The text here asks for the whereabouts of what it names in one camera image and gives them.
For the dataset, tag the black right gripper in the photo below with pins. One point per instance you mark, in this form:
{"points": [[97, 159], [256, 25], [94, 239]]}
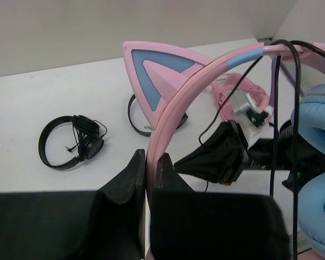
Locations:
{"points": [[213, 161]]}

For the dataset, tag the blue pink cat-ear headphones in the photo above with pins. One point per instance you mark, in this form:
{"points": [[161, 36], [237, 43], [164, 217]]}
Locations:
{"points": [[166, 79]]}

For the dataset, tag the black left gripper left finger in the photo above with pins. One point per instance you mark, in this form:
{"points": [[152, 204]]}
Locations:
{"points": [[107, 223]]}

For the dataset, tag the black headphones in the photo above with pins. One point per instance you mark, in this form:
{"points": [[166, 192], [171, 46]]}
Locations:
{"points": [[144, 130], [88, 135]]}

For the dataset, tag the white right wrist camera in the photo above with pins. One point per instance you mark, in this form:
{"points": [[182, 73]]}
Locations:
{"points": [[253, 120]]}

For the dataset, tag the black headphones far left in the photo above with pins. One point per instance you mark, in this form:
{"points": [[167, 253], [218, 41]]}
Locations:
{"points": [[88, 135]]}

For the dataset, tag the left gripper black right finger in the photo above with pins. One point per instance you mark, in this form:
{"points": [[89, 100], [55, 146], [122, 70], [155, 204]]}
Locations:
{"points": [[186, 224]]}

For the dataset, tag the black headphones middle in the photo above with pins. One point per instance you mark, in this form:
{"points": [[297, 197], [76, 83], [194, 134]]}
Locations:
{"points": [[144, 130]]}

